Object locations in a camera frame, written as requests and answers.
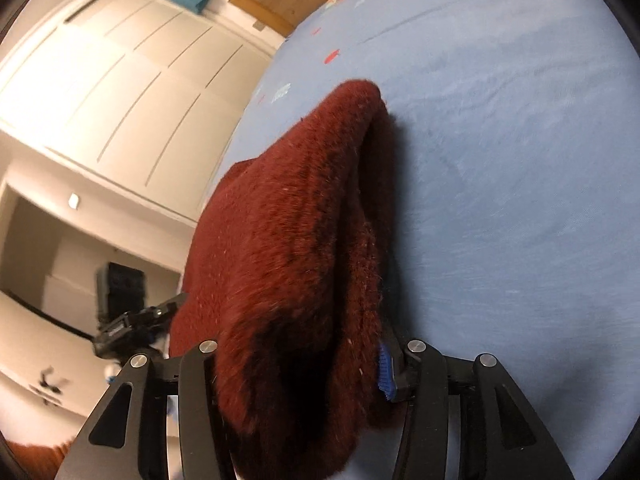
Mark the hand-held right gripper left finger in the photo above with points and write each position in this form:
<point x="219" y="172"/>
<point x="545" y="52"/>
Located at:
<point x="200" y="390"/>

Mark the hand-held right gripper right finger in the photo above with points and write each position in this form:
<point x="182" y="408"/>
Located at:
<point x="386" y="370"/>

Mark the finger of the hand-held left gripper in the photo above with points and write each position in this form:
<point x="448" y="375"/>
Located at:
<point x="167" y="306"/>

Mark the dark red knit sweater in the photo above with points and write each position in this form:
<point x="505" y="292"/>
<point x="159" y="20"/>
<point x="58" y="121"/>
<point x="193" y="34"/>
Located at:
<point x="300" y="260"/>

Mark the dark ceiling fixture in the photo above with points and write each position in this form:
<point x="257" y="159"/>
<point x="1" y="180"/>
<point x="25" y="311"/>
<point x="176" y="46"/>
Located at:
<point x="50" y="385"/>

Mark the blue cartoon printed blanket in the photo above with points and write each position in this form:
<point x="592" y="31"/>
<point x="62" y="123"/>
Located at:
<point x="500" y="185"/>

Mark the white panelled wardrobe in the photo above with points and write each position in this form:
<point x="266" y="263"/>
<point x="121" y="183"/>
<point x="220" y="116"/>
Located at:
<point x="135" y="85"/>

